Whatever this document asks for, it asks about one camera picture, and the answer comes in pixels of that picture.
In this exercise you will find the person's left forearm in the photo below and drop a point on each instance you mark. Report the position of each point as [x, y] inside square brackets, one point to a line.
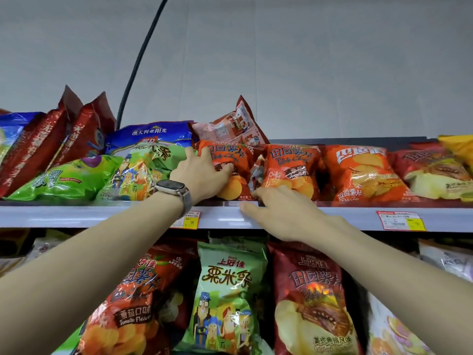
[74, 284]

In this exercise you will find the grey store shelving unit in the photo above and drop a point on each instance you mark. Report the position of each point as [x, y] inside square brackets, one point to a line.
[74, 216]

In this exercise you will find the red yellow price tag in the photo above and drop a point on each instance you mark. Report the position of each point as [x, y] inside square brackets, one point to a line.
[401, 221]
[188, 219]

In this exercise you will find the person's right forearm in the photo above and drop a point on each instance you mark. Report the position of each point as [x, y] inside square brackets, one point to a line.
[406, 284]

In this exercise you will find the orange tomato chips snack bag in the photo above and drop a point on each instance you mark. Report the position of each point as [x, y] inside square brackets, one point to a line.
[256, 173]
[292, 166]
[233, 188]

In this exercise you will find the red white pouch snack bag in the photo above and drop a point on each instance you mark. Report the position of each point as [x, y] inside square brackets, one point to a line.
[229, 125]

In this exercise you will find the person's right hand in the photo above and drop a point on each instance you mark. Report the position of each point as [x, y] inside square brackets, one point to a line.
[295, 221]

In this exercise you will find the person's left hand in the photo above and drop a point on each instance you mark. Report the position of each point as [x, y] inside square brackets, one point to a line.
[199, 177]

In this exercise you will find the smartwatch with grey band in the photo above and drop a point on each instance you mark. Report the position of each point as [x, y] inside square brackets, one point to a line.
[173, 190]

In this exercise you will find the orange chicken flavour chip bag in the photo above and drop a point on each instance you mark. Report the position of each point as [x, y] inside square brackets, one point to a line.
[362, 173]

